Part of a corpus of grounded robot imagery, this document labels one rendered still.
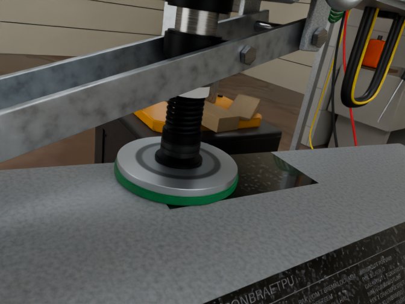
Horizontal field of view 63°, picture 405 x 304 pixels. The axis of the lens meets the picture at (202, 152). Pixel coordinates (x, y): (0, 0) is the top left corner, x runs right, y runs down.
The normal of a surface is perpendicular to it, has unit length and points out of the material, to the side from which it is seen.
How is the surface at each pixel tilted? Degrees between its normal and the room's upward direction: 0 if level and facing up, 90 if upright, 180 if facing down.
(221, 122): 90
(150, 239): 0
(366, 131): 90
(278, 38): 90
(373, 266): 45
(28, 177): 0
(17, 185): 0
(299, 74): 90
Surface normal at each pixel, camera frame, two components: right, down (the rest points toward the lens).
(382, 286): 0.47, -0.36
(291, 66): -0.78, 0.14
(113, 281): 0.15, -0.91
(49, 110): 0.65, 0.39
